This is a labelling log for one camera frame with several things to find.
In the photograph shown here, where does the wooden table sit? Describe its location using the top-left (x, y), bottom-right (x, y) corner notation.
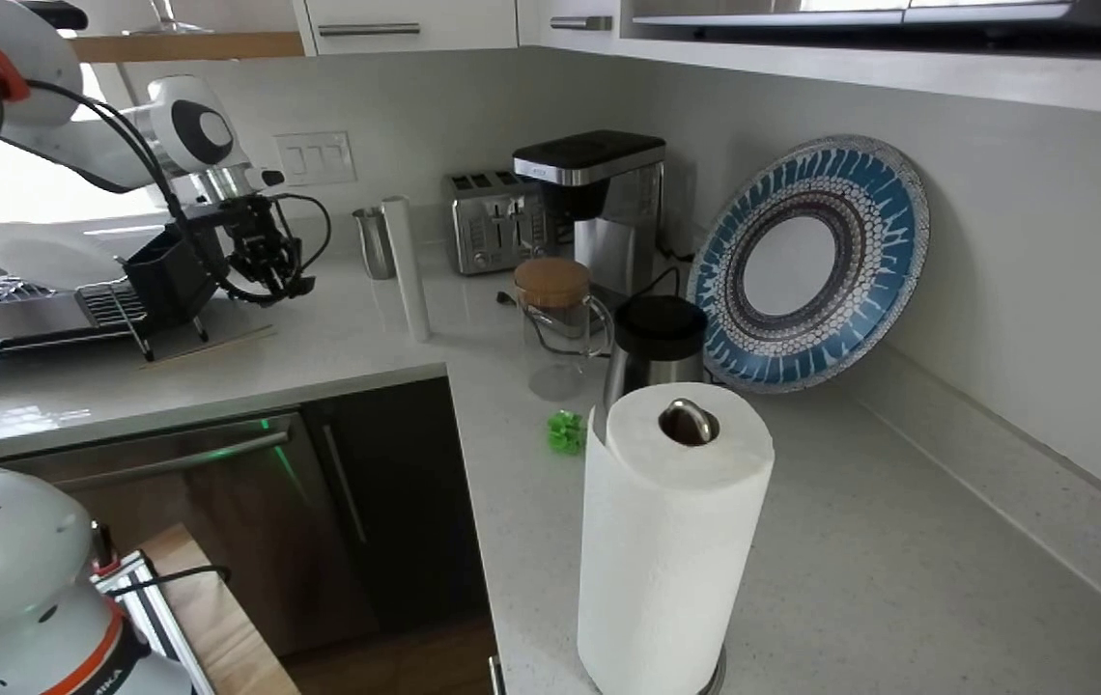
top-left (137, 518), bottom-right (302, 695)

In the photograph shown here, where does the red tipped pen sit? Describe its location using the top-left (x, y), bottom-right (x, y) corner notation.
top-left (87, 518), bottom-right (115, 580)

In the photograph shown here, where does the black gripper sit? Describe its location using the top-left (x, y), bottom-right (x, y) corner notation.
top-left (213, 191), bottom-right (314, 304)

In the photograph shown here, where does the white upper cabinet door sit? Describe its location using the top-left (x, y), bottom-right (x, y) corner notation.
top-left (302, 0), bottom-right (523, 58)
top-left (514, 0), bottom-right (627, 54)

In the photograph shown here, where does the stainless steel microwave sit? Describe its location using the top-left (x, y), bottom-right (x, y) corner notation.
top-left (620, 0), bottom-right (1101, 62)

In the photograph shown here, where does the white wall switch plate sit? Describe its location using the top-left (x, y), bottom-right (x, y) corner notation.
top-left (269, 129), bottom-right (358, 195)

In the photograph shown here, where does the small green object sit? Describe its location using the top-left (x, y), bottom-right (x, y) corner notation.
top-left (544, 406), bottom-right (587, 461)

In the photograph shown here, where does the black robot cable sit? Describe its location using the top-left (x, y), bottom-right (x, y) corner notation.
top-left (0, 75), bottom-right (335, 311)

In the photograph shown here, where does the white striped box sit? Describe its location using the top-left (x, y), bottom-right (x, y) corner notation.
top-left (94, 547), bottom-right (218, 695)

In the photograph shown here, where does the black steel coffee carafe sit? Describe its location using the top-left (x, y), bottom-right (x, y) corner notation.
top-left (612, 295), bottom-right (710, 397)

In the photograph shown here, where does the dish drying rack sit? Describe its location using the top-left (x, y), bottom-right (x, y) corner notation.
top-left (0, 246), bottom-right (233, 366)

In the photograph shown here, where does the stainless steel toaster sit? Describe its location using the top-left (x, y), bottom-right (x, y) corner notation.
top-left (443, 166), bottom-right (558, 282)

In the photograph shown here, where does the glass jar with brown lid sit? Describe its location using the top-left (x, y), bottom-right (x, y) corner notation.
top-left (505, 250), bottom-right (620, 406)

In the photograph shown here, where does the wooden shelf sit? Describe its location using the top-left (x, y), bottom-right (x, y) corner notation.
top-left (62, 30), bottom-right (309, 65)

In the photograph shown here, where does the white paper towel roll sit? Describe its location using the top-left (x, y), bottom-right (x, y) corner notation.
top-left (571, 379), bottom-right (778, 695)

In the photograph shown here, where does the black utensil holder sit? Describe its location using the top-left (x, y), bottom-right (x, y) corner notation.
top-left (120, 222), bottom-right (223, 336)

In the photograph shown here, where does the dark lower cabinet door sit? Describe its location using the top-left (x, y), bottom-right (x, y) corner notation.
top-left (302, 379), bottom-right (492, 637)

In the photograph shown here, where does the blue white decorative plate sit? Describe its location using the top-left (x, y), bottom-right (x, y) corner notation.
top-left (683, 136), bottom-right (930, 397)

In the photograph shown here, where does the dark dishwasher front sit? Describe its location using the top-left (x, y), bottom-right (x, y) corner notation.
top-left (0, 406), bottom-right (380, 663)

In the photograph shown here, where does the black steel coffee machine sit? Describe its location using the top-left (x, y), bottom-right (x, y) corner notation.
top-left (510, 129), bottom-right (676, 313)

